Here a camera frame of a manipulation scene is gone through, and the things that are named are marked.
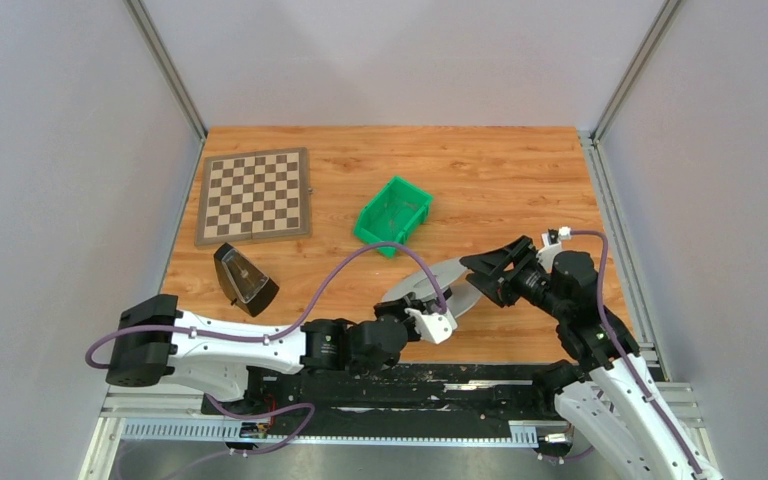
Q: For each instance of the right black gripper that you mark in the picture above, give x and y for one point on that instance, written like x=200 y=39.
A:
x=492 y=262

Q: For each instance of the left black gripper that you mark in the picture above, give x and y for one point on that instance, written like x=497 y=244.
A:
x=400 y=307

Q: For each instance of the grey cable spool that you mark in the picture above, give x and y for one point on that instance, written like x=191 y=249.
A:
x=459 y=294

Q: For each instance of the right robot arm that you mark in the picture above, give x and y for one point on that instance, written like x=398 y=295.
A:
x=604 y=388

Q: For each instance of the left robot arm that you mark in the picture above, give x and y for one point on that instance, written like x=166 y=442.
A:
x=158 y=343

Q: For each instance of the green plastic bin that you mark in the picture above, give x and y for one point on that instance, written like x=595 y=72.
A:
x=394 y=213

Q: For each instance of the black metronome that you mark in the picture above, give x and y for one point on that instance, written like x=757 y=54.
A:
x=244 y=284

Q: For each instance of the wooden chessboard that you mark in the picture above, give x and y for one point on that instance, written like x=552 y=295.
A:
x=255 y=197

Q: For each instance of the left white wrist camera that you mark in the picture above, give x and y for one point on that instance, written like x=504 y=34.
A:
x=435 y=328

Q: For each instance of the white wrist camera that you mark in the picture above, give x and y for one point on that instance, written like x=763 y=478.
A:
x=552 y=245
x=435 y=328

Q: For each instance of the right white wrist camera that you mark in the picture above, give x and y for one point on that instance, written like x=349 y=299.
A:
x=552 y=245

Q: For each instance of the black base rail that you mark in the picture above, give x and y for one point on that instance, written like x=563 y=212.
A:
x=413 y=400

